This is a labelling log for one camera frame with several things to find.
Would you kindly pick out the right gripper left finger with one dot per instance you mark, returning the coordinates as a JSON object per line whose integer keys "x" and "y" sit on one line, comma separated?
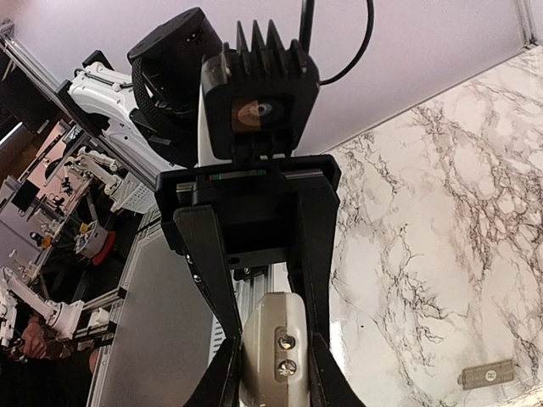
{"x": 219, "y": 385}

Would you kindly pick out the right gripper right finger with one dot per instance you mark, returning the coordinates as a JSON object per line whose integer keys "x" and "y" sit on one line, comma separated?
{"x": 328, "y": 385}

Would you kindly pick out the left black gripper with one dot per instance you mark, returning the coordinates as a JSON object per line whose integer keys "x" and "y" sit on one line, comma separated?
{"x": 228, "y": 217}

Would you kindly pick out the grey white remote control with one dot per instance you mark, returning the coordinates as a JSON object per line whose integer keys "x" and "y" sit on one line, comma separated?
{"x": 275, "y": 365}

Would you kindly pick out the grey battery compartment cover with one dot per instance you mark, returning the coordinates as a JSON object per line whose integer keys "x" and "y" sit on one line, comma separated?
{"x": 486, "y": 375}

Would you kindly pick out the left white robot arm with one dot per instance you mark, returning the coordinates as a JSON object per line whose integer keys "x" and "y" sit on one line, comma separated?
{"x": 160, "y": 100}

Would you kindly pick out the white perforated basket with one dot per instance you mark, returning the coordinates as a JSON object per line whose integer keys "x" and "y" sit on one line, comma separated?
{"x": 132, "y": 195}

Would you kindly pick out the person in black shirt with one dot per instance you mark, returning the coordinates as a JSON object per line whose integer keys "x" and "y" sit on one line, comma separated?
{"x": 44, "y": 382}

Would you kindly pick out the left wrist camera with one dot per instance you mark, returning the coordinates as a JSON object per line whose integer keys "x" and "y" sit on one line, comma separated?
{"x": 255, "y": 98}

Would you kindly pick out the right aluminium corner post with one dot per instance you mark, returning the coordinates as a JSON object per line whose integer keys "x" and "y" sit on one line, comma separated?
{"x": 530, "y": 19}

